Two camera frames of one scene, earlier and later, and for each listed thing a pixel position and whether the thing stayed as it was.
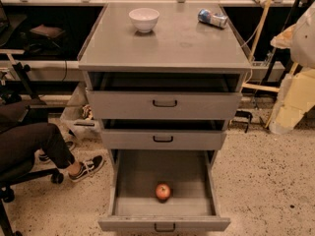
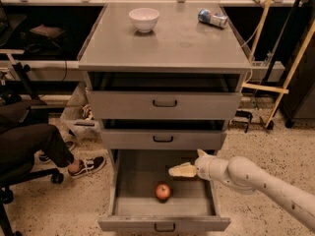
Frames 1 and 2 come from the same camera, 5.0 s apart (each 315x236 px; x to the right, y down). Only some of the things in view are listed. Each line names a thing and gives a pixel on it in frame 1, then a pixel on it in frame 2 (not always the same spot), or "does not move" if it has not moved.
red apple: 162,192 does not move
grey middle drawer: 163,134 does not move
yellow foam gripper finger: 284,39 -> 185,169
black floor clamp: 243,114 does not move
